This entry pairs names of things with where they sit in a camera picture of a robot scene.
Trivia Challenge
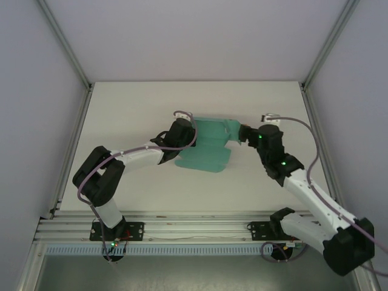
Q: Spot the green paper box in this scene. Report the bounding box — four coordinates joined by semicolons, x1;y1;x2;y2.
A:
175;116;243;174

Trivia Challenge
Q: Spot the grey metal panel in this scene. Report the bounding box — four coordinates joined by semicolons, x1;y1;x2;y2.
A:
33;254;364;291

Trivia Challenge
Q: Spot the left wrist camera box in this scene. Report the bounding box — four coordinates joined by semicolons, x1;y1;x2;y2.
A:
173;110;194;121

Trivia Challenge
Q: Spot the aluminium table side rail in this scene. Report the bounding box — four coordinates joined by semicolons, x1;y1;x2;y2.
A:
48;86;93;219
299;84;339;204

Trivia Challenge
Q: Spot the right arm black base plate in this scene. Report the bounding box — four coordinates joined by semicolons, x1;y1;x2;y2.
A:
247;221;283;242

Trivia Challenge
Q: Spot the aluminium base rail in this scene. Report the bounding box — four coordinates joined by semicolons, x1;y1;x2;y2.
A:
35;211;363;245

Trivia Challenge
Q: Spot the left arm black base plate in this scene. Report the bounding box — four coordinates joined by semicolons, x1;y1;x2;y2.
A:
89;221;145;243

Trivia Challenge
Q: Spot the black round cable grommet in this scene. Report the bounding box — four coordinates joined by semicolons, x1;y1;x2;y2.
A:
270;244;294;262
102;253;125;264

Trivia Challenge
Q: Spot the aluminium frame corner post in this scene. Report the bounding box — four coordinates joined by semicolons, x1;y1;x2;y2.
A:
301;0;358;89
38;0;93;90

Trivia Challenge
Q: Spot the slotted grey cable duct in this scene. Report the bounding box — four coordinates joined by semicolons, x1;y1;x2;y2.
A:
44;244;267;256

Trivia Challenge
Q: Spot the aluminium front frame post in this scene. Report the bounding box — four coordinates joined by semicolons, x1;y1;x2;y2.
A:
16;242;46;291
353;263;383;291

